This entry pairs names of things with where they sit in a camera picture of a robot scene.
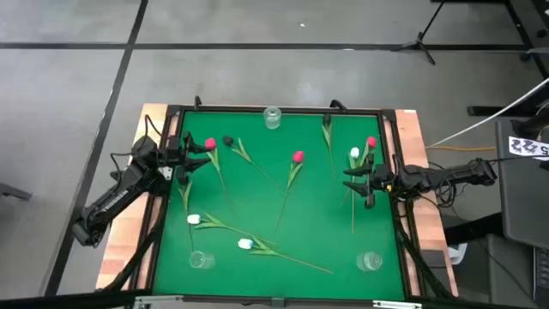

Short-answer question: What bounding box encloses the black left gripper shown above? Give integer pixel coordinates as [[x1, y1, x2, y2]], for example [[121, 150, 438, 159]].
[[164, 130, 214, 187]]

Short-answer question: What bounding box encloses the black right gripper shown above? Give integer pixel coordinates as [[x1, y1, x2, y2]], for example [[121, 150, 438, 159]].
[[342, 154, 396, 211]]

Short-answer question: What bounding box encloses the pink artificial tulip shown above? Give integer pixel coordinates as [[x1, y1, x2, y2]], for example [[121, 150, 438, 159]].
[[341, 136, 378, 207], [274, 149, 305, 235], [204, 136, 227, 193]]

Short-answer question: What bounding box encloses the white artificial tulip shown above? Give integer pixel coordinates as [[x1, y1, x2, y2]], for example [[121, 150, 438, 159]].
[[186, 213, 278, 246], [347, 146, 362, 235], [237, 237, 335, 275]]

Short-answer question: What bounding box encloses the clear glass vase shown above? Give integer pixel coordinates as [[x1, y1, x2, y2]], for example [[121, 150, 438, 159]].
[[262, 106, 283, 130], [188, 250, 216, 270], [355, 251, 384, 273]]

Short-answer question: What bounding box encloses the white plastic container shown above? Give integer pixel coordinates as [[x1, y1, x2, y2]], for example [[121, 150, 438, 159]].
[[448, 243, 468, 266]]

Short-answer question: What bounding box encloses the green felt mat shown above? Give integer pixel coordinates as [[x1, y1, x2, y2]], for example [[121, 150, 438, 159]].
[[152, 110, 407, 301]]

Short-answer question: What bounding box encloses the black desk foot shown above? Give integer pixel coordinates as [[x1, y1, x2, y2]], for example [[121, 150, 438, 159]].
[[467, 106, 549, 118]]

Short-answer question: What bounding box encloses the black tripod stand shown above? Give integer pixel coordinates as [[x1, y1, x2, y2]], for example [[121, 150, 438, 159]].
[[390, 0, 447, 66]]

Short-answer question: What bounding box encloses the dark grey desk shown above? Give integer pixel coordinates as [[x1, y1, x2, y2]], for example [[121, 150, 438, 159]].
[[495, 118, 549, 250]]

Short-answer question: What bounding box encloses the white printed number tag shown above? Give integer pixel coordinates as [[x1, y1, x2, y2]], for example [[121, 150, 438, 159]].
[[508, 136, 549, 162]]

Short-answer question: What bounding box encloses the dark grey stand foot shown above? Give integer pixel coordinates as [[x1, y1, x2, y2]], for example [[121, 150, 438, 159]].
[[0, 182, 33, 202]]

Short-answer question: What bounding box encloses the black keyboard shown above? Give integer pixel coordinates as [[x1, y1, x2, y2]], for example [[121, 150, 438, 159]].
[[534, 247, 549, 304]]

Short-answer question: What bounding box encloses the black metal table frame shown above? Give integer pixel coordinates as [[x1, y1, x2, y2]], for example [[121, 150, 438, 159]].
[[96, 102, 460, 309]]

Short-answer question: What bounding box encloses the yellow floor cable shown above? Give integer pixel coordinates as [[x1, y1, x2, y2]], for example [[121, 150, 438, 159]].
[[426, 145, 498, 153]]

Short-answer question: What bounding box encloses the silver metal bracket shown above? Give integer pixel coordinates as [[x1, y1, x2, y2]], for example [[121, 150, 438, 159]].
[[372, 300, 424, 309], [133, 294, 184, 309]]

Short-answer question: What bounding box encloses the white cable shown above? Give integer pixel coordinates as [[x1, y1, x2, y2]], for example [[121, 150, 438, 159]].
[[426, 76, 549, 149]]

